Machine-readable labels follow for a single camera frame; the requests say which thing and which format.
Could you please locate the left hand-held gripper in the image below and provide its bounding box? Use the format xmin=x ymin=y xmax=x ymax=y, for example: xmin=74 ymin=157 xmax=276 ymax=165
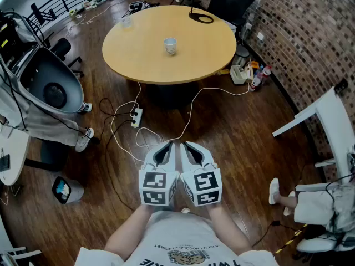
xmin=138 ymin=141 xmax=180 ymax=207

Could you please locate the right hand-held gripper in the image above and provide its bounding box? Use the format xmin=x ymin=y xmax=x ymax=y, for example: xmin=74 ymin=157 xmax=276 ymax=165
xmin=179 ymin=140 xmax=223 ymax=207

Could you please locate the white printed cup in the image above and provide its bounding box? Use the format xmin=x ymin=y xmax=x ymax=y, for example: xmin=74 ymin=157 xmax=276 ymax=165
xmin=163 ymin=37 xmax=178 ymax=57

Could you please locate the person's right forearm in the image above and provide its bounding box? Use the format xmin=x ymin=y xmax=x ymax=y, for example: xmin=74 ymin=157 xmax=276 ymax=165
xmin=206 ymin=203 xmax=253 ymax=256

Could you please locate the person's left forearm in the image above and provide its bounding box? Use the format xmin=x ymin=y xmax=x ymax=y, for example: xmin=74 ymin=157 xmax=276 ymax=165
xmin=104 ymin=203 xmax=155 ymax=260

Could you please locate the white power strip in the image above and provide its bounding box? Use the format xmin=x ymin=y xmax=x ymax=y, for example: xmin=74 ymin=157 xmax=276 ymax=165
xmin=130 ymin=108 xmax=144 ymax=129

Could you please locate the person's white printed t-shirt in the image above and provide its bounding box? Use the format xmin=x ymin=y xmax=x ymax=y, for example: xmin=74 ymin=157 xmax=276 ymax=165
xmin=74 ymin=209 xmax=278 ymax=266

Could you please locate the white box appliance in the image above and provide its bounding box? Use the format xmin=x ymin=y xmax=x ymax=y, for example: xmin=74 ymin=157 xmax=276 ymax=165
xmin=229 ymin=64 xmax=250 ymax=85

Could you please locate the clear bottle red label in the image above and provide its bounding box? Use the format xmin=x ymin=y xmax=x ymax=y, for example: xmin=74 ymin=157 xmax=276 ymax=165
xmin=249 ymin=74 xmax=263 ymax=92
xmin=260 ymin=65 xmax=273 ymax=86

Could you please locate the grey waste bin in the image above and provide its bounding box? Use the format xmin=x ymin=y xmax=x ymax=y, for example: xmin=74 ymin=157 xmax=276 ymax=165
xmin=52 ymin=176 xmax=85 ymax=205

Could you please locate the steel pedal bin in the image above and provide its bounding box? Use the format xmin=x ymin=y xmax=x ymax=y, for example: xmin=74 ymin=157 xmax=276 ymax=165
xmin=232 ymin=44 xmax=251 ymax=68

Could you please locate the clear plastic container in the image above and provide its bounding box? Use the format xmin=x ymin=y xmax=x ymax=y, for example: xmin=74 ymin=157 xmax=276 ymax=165
xmin=120 ymin=16 xmax=135 ymax=32

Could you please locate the black swivel stool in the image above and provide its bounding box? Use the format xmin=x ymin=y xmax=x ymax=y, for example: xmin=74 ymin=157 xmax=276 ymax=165
xmin=50 ymin=37 xmax=84 ymax=78

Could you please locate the white round table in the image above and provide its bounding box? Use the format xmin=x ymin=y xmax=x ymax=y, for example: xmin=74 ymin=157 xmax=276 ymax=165
xmin=0 ymin=125 xmax=69 ymax=187

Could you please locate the white black headset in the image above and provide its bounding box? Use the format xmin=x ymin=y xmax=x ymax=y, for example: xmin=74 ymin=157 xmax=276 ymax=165
xmin=128 ymin=0 xmax=161 ymax=13

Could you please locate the black office chair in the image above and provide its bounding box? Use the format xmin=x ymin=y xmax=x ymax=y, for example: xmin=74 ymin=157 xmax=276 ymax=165
xmin=207 ymin=0 xmax=256 ymax=28

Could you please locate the black clamp device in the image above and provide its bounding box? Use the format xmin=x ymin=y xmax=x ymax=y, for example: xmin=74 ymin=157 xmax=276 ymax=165
xmin=333 ymin=78 xmax=349 ymax=94

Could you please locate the black equipment cart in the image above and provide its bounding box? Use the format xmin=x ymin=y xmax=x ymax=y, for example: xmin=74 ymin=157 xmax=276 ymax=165
xmin=0 ymin=9 xmax=37 ymax=75

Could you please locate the black cable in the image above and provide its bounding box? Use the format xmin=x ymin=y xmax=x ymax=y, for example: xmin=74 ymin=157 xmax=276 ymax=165
xmin=98 ymin=98 xmax=139 ymax=213

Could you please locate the black table pedestal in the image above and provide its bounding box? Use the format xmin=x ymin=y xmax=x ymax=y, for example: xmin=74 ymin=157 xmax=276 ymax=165
xmin=146 ymin=81 xmax=201 ymax=110

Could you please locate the long white floor cable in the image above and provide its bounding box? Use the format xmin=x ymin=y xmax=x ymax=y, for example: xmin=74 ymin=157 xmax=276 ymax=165
xmin=64 ymin=0 xmax=168 ymax=39

